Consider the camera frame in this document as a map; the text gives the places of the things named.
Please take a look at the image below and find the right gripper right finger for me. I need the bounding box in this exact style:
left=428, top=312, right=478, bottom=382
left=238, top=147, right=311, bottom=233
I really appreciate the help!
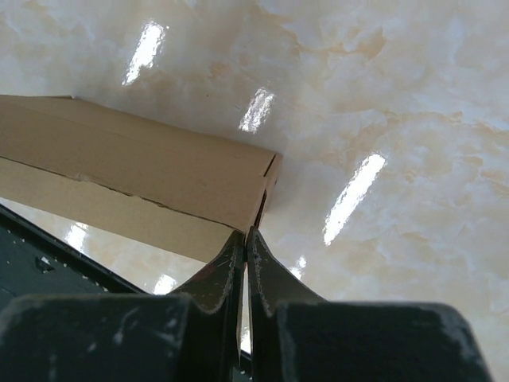
left=246, top=229, right=492, bottom=381

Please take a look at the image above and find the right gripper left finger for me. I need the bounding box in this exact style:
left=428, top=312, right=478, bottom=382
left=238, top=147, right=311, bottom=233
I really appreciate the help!
left=1, top=232, right=244, bottom=381

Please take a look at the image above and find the brown cardboard box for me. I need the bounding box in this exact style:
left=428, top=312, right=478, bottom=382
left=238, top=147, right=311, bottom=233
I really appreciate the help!
left=1, top=95, right=282, bottom=263

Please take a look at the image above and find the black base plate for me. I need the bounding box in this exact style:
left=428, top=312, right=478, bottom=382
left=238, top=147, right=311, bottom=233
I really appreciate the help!
left=1, top=208, right=251, bottom=381

